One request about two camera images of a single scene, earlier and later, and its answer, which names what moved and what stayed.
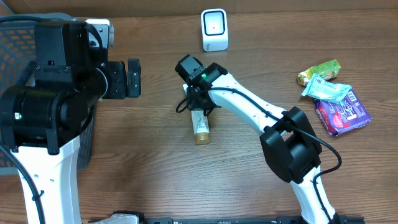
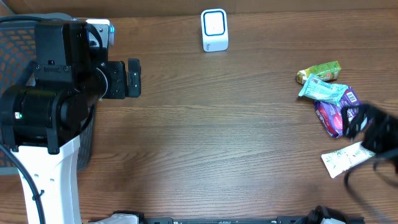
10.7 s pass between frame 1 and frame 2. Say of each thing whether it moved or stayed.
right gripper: moved
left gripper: stayed
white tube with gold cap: moved
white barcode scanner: stayed
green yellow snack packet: stayed
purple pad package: stayed
